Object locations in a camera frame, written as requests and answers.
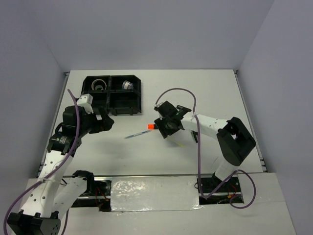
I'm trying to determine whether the silver foil covered panel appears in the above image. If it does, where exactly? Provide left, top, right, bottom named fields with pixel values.
left=111, top=176, right=201, bottom=212

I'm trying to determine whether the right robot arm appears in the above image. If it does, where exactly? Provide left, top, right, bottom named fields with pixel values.
left=154, top=101, right=256, bottom=191

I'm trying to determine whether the large clear tape roll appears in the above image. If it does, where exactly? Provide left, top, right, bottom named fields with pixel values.
left=91, top=79, right=107, bottom=91

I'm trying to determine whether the black four-compartment organizer tray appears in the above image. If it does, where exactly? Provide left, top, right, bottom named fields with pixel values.
left=81, top=75, right=142, bottom=116

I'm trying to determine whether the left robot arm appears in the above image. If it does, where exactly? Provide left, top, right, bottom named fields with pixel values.
left=3, top=104, right=114, bottom=235

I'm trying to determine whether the blue highlighter marker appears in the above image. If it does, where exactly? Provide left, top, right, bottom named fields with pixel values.
left=191, top=131, right=199, bottom=143

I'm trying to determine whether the small clear tape roll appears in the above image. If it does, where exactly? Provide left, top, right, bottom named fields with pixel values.
left=94, top=85, right=106, bottom=91

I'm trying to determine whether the yellow thin pen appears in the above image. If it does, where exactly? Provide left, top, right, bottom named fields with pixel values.
left=169, top=138, right=185, bottom=148

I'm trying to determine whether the metal mounting rail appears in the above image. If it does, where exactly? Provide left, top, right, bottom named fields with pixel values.
left=94, top=173, right=198, bottom=180

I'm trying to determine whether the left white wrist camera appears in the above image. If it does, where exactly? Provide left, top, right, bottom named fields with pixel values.
left=76, top=94, right=94, bottom=114

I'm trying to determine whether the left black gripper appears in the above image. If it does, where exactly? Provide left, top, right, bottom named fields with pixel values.
left=77, top=106, right=114, bottom=137

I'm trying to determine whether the blue ballpoint pen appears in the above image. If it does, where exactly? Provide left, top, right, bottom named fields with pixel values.
left=124, top=130, right=152, bottom=139

